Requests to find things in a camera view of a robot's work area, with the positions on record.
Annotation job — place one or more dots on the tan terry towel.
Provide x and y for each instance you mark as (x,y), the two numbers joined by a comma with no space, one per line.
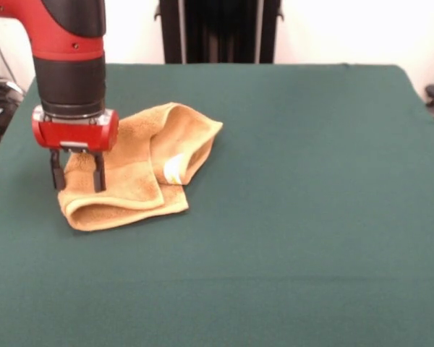
(173,137)

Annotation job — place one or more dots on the black pedestal column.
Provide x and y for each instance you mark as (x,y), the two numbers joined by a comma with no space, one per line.
(220,32)

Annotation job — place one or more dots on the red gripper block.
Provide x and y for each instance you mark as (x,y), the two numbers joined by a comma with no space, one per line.
(76,133)

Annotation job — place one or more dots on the dark green table cloth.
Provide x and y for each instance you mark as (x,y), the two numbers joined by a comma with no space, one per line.
(311,235)

